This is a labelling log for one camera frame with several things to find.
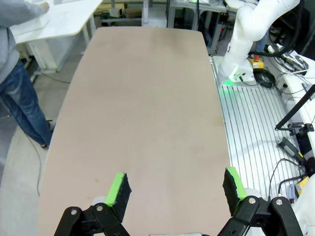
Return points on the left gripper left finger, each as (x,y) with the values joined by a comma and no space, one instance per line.
(118,196)

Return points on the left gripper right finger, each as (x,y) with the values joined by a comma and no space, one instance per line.
(233,194)

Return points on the person's right forearm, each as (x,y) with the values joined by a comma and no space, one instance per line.
(34,8)

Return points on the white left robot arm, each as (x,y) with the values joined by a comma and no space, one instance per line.
(307,214)

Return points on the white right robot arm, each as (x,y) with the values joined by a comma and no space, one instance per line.
(248,32)

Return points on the person's right hand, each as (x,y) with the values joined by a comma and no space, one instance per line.
(45,6)

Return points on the small yellow box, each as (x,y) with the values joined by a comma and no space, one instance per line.
(301,186)

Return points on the black yellow handheld device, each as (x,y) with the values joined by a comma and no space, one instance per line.
(288,146)

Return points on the aluminium slotted mounting plate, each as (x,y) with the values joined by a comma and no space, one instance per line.
(248,118)

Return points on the white curved panel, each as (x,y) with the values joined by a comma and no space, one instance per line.
(295,86)

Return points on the yellow emergency stop box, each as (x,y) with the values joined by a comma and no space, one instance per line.
(257,64)

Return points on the person in grey hoodie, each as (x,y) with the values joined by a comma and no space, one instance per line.
(14,86)

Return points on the white side table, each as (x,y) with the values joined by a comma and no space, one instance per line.
(69,22)

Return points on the brown cardboard carton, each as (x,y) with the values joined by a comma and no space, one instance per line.
(133,13)

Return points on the small grey box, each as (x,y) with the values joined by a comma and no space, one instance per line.
(115,12)

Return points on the white flat board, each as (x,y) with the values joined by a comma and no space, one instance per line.
(29,23)

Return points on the aluminium frame rack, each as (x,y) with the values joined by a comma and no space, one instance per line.
(213,41)

